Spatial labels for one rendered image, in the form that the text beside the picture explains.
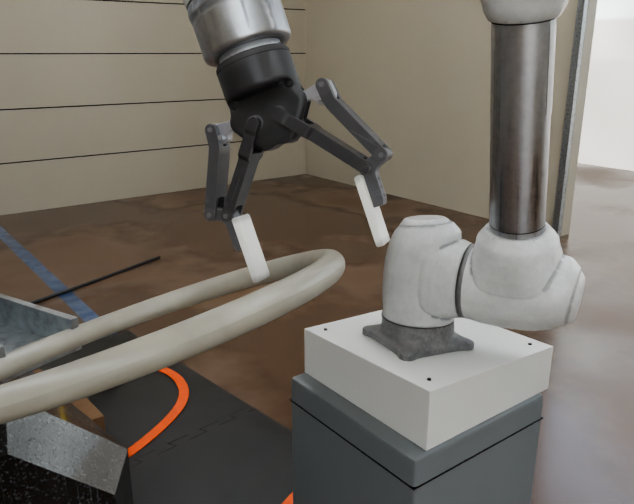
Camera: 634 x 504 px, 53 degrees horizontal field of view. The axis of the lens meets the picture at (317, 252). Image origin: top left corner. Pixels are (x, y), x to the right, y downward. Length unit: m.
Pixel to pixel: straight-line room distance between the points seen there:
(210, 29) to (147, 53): 6.57
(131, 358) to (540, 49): 0.82
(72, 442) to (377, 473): 0.66
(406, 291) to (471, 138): 5.05
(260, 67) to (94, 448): 1.14
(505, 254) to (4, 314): 0.85
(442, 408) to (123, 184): 6.19
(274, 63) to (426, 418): 0.79
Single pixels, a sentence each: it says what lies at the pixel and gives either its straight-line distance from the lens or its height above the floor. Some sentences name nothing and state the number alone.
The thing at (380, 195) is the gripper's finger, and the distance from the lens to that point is 0.60.
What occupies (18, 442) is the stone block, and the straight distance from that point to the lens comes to 1.45.
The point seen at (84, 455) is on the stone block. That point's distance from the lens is 1.55.
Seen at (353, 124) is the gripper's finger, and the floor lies 1.44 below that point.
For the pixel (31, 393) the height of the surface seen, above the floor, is 1.26.
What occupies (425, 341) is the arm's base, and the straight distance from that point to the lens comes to 1.34.
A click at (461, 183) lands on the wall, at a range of 6.43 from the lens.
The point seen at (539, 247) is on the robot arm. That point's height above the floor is 1.17.
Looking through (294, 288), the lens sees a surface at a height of 1.31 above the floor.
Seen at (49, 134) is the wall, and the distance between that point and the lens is 6.90.
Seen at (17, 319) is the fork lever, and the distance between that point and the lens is 1.08.
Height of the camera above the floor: 1.51
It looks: 17 degrees down
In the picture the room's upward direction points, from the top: straight up
